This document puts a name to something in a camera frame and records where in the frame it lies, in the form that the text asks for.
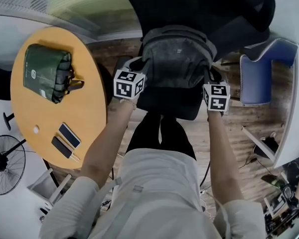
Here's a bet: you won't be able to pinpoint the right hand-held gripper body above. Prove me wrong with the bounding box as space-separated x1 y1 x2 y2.
203 83 231 112

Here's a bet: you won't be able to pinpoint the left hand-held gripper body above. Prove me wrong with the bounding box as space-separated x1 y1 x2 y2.
113 69 146 101

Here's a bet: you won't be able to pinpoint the dark grey backpack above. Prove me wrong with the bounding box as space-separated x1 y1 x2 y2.
139 25 217 89

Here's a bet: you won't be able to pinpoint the black office chair with headrest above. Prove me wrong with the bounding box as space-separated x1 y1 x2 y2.
122 0 277 121

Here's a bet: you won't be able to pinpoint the person's right forearm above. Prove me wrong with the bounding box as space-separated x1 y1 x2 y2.
207 110 244 206

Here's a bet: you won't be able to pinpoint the person's left forearm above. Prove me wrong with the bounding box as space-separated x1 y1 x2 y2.
79 100 137 184

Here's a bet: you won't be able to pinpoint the blue chair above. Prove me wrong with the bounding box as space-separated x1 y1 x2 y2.
239 38 299 106

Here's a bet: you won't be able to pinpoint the person's black trousers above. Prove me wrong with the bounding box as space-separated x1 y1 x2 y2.
126 110 197 161

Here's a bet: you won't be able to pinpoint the round wooden table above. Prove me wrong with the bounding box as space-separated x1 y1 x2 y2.
10 26 107 169

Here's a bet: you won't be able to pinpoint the white-edged smartphone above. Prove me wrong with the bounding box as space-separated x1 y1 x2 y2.
58 122 82 149

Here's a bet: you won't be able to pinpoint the dark green tote bag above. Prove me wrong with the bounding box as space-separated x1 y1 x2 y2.
23 43 85 104

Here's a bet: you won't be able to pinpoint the black smartphone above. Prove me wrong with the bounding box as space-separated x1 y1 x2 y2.
51 135 73 159

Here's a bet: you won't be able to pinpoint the person's white shirt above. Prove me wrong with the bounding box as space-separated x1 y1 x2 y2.
38 148 266 239

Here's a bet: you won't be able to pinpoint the silver bead bracelet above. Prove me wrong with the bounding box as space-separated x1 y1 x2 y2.
119 98 138 111

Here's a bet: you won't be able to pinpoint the thin black cable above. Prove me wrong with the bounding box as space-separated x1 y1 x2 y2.
199 162 211 188

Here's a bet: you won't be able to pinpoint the grey harness strap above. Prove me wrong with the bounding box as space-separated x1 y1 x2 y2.
89 177 145 239

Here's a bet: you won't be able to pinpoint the black pedestal fan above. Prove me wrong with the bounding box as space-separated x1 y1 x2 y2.
0 134 27 196

